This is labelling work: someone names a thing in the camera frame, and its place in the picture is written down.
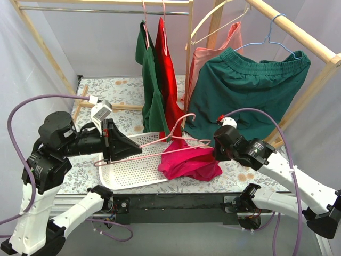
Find left wooden clothes rack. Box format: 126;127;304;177
7;0;194;122

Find wooden clothes rack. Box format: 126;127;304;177
7;0;194;122
220;1;340;130

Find white perforated plastic basket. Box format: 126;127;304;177
98;142;170;190

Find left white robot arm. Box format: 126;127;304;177
1;111;142;255

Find magenta t shirt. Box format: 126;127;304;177
158;140;223;182

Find red t shirt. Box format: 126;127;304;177
155;18;184;131

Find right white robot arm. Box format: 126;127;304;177
214;125;340;239

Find pink hanger under green shirt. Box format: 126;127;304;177
141;0;150;50

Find salmon pink garment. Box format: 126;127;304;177
183;22;242;105

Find dark green t shirt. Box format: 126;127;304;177
135;20;169;138

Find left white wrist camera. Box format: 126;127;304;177
88;95;112;134

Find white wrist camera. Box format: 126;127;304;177
88;95;112;134
217;115;237;129

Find floral table cloth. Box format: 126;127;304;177
59;77;286;195

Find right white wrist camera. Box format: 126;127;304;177
217;115;237;129

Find cream wooden hanger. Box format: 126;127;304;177
185;1;252;50

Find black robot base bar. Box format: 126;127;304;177
104;193;270;230

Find pink wire hanger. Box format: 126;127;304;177
93;113;211;167

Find blue wire hanger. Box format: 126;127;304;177
233;13;303;59

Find right wooden clothes rack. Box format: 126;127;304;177
220;1;340;130

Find teal green shorts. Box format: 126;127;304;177
184;48;311;140

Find pink hanger under red shirt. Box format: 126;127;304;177
162;0;168;56

